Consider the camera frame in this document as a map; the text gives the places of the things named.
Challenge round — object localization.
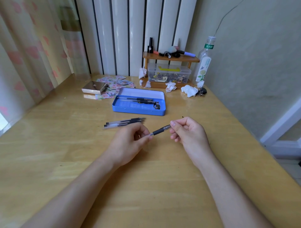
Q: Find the clear plastic drink bottle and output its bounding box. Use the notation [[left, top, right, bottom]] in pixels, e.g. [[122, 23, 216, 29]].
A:
[[192, 36, 216, 86]]

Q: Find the clear plastic box of pieces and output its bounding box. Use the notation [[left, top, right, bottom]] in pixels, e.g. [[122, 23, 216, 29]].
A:
[[147, 63, 192, 84]]

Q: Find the clear pen with black grip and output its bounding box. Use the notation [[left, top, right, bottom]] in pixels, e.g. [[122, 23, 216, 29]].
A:
[[148, 116, 184, 136]]

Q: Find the black pen with purple cap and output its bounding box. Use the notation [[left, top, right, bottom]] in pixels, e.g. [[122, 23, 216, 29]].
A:
[[176, 50, 196, 58]]

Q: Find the large crumpled white tissue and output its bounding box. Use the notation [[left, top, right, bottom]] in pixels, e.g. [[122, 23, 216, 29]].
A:
[[180, 85, 199, 98]]

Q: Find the silver metal box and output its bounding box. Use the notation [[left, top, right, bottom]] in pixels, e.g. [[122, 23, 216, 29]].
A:
[[81, 81, 108, 95]]

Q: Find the person's right forearm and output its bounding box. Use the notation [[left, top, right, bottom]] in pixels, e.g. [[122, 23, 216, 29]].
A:
[[192, 150, 276, 228]]

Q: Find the black gel pen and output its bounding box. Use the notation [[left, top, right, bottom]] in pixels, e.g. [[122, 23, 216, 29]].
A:
[[120, 100, 157, 105], [117, 97, 154, 101]]

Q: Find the white column radiator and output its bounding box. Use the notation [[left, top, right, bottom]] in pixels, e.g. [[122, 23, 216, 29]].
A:
[[75, 0, 197, 77]]

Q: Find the person's left hand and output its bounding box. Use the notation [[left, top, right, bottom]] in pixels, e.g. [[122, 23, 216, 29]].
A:
[[107, 122, 153, 168]]

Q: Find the person's left forearm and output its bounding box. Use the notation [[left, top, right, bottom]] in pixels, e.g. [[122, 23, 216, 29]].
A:
[[21, 147, 123, 228]]

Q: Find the floral pink curtain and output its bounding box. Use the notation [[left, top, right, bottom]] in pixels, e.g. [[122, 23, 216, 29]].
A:
[[0, 0, 74, 137]]

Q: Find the small wooden desk shelf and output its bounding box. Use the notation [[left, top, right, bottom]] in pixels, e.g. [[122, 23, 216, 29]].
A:
[[142, 51, 200, 90]]

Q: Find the clear gel pen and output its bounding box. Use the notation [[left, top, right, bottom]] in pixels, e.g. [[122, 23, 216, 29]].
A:
[[106, 117, 147, 125], [104, 122, 142, 130], [104, 120, 145, 127]]

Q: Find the white door frame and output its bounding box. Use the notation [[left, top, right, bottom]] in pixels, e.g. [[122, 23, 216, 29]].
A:
[[260, 98, 301, 161]]

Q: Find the person's right hand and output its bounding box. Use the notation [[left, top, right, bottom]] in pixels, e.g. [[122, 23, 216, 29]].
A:
[[169, 117, 213, 165]]

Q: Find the thin grey wall wire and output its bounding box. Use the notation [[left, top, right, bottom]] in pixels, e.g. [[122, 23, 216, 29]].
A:
[[214, 0, 244, 37]]

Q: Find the pile of floral paper cards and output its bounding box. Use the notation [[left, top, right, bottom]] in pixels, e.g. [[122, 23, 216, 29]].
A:
[[83, 75, 136, 100]]

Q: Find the blue tin pencil case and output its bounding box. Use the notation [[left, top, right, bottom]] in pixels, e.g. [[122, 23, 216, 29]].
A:
[[112, 87, 166, 117]]

